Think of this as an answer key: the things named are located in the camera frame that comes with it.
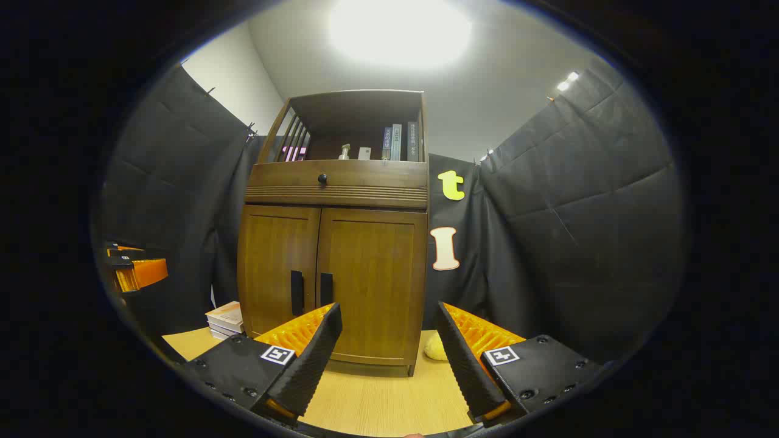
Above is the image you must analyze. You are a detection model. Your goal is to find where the wooden cabinet door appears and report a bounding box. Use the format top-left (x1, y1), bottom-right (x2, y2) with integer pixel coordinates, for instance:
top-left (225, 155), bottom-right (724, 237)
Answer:
top-left (316, 208), bottom-right (428, 366)
top-left (237, 205), bottom-right (321, 338)

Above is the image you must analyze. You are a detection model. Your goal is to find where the black backdrop cloth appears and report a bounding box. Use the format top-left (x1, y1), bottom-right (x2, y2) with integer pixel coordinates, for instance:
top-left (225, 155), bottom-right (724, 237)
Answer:
top-left (97, 58), bottom-right (688, 366)

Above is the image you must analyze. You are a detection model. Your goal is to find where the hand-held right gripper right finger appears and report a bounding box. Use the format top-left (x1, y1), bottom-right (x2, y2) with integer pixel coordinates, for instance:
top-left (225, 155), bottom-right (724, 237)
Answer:
top-left (433, 301), bottom-right (603, 426)

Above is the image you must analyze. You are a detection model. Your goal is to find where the white book with orange cover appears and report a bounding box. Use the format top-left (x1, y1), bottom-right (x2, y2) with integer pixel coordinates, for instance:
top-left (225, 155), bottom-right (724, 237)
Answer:
top-left (205, 301), bottom-right (244, 329)

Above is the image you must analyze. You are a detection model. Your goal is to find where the wooden double-door shoe cabinet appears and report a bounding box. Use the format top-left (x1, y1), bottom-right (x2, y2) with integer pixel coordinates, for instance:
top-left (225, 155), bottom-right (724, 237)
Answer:
top-left (236, 89), bottom-right (430, 378)

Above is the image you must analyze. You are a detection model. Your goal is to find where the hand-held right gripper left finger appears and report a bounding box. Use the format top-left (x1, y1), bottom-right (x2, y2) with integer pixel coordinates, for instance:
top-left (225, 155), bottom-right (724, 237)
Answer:
top-left (183, 302), bottom-right (343, 426)

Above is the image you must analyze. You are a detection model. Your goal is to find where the yellow sponge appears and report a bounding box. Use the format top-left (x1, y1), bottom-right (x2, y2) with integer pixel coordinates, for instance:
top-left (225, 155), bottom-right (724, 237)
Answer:
top-left (424, 332), bottom-right (450, 361)

